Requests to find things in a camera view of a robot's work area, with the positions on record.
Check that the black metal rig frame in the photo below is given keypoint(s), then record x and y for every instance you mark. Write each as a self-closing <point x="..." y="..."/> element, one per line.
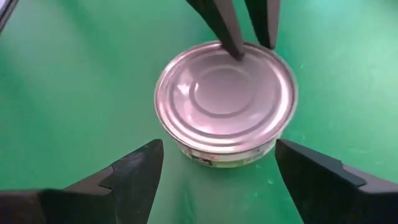
<point x="3" y="12"/>

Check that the green table mat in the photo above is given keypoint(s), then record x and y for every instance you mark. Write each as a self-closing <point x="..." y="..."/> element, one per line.
<point x="62" y="109"/>

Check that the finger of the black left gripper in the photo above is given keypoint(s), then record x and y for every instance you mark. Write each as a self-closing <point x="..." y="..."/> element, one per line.
<point x="264" y="21"/>
<point x="222" y="25"/>

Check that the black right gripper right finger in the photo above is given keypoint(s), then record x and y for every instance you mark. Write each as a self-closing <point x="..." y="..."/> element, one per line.
<point x="335" y="199"/>

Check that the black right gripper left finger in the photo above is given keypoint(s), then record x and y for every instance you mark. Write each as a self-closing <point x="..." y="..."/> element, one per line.
<point x="93" y="202"/>

